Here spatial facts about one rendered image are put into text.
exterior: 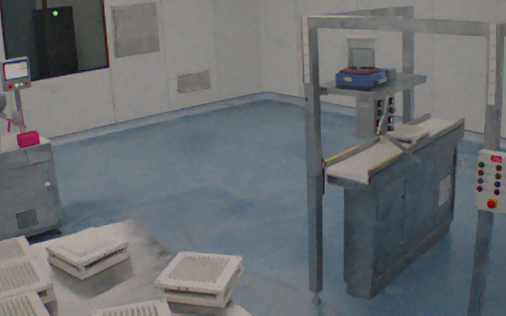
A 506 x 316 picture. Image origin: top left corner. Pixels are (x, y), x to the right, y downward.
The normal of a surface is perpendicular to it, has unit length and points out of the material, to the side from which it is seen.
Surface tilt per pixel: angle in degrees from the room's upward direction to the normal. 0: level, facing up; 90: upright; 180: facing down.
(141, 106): 90
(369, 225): 90
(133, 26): 90
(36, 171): 90
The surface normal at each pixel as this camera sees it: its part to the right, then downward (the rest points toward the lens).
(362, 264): -0.66, 0.25
